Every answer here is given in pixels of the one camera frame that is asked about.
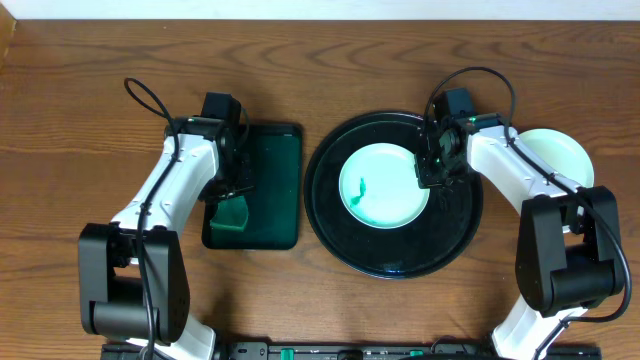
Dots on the rectangular black water tray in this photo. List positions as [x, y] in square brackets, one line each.
[275, 155]

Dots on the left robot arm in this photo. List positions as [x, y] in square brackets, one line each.
[133, 282]

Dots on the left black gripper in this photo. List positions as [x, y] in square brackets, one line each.
[228, 188]

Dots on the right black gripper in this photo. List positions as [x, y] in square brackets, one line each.
[425, 176]

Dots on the round black tray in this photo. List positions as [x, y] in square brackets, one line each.
[438, 235]

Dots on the green sponge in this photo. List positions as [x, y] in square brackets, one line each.
[231, 215]

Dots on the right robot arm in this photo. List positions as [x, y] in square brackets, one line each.
[570, 266]

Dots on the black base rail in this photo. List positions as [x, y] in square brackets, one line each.
[442, 349]

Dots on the pale green plate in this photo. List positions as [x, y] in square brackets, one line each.
[562, 153]
[378, 186]

